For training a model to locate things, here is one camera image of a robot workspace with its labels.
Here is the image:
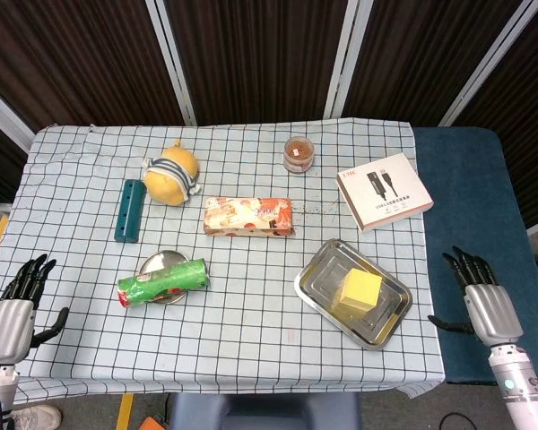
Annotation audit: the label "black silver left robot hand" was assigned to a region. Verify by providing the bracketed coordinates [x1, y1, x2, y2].
[0, 254, 70, 365]

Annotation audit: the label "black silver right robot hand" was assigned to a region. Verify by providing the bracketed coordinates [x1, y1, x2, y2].
[427, 245, 525, 347]

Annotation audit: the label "yellow cube block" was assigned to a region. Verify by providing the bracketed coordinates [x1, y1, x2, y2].
[335, 267, 384, 314]

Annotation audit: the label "green snack can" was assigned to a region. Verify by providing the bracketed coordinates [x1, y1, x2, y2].
[116, 258, 211, 310]

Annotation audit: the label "dark blue table pad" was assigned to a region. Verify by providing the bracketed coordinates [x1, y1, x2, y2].
[412, 126, 538, 386]

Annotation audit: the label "white sneaker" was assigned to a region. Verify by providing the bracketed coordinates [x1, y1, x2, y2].
[8, 404, 63, 430]

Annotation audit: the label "teal rectangular bar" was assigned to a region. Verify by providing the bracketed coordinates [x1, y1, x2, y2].
[113, 178, 146, 245]

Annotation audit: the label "round steel plate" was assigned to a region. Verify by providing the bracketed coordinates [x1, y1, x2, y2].
[137, 249, 192, 305]

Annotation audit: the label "rectangular steel tray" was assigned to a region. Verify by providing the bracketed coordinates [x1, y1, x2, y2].
[293, 237, 414, 351]

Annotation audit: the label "yellow plush toy striped cloth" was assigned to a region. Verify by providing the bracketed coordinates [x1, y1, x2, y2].
[142, 139, 202, 208]

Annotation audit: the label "white checkered tablecloth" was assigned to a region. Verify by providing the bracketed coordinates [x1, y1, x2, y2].
[0, 116, 447, 407]

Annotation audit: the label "small clear jar brown contents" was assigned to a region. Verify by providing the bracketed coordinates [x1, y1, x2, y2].
[282, 136, 316, 175]

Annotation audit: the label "dark blue chair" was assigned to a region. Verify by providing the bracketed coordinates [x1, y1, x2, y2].
[168, 391, 362, 430]

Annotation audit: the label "orange printed snack box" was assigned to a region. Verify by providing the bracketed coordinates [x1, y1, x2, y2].
[203, 196, 297, 238]

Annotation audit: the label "dark brown folding screen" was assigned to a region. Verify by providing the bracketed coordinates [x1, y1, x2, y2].
[0, 0, 538, 234]

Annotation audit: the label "black floor cable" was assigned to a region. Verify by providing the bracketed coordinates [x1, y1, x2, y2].
[438, 412, 481, 430]

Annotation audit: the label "white usb cable box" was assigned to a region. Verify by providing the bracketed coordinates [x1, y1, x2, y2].
[335, 151, 435, 234]

